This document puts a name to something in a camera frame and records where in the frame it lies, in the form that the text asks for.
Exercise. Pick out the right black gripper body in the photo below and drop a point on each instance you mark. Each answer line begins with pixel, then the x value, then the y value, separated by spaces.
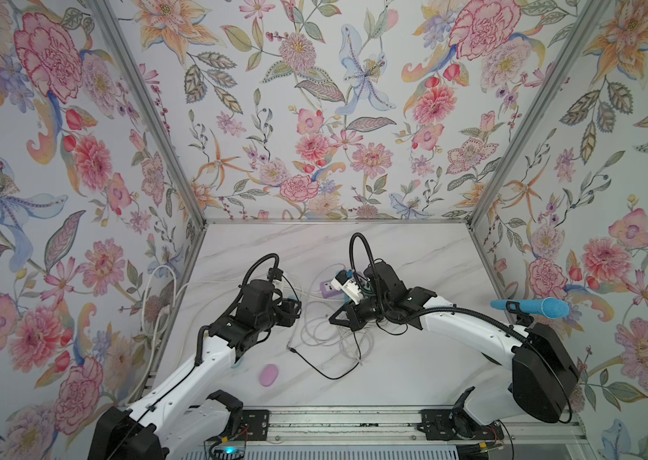
pixel 376 310

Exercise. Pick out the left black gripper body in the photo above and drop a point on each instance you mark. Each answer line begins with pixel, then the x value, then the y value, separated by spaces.
pixel 277 314

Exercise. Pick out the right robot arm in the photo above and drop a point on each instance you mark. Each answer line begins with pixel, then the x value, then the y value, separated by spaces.
pixel 535 374

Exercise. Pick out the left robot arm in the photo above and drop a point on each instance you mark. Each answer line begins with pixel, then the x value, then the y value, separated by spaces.
pixel 188 409

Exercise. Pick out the purple power strip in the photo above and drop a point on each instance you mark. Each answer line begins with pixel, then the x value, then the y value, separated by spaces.
pixel 328 290

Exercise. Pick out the pink earbud case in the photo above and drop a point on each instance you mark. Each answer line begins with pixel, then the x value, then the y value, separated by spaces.
pixel 269 375

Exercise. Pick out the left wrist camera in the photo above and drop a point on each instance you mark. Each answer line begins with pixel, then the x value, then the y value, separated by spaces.
pixel 276 276

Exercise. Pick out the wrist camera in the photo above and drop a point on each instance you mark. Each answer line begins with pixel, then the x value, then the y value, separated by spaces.
pixel 276 276
pixel 345 282

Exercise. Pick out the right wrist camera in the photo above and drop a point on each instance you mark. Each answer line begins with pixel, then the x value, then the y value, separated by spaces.
pixel 345 282

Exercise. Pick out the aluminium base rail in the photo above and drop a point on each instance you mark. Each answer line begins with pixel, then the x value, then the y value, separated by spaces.
pixel 289 425

